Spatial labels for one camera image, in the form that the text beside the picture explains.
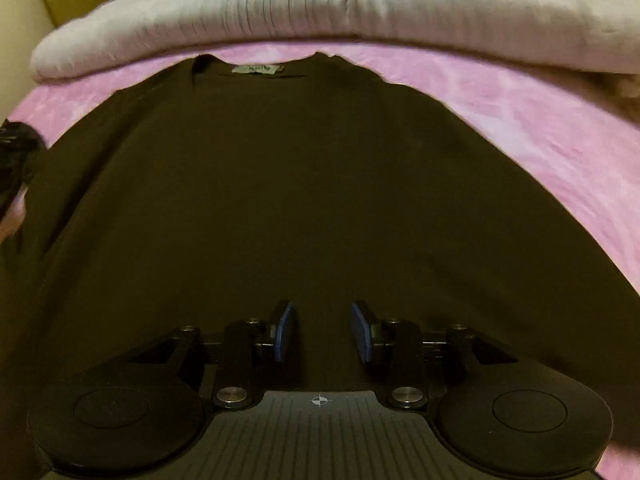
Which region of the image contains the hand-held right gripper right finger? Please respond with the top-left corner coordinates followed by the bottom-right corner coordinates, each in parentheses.
top-left (350, 300), bottom-right (522, 411)

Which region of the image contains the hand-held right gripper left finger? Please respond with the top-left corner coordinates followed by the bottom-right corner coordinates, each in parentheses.
top-left (124, 300), bottom-right (296, 411)

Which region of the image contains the black shirt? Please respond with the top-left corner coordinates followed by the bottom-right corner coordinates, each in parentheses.
top-left (0, 51), bottom-right (640, 480)

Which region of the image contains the person's left forearm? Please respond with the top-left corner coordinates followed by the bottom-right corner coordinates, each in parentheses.
top-left (0, 185), bottom-right (28, 243)

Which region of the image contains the pink floral blanket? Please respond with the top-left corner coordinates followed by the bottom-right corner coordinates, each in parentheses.
top-left (9, 40), bottom-right (640, 480)

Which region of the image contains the white ribbed quilt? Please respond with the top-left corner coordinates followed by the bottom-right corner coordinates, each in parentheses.
top-left (30, 0), bottom-right (640, 121)

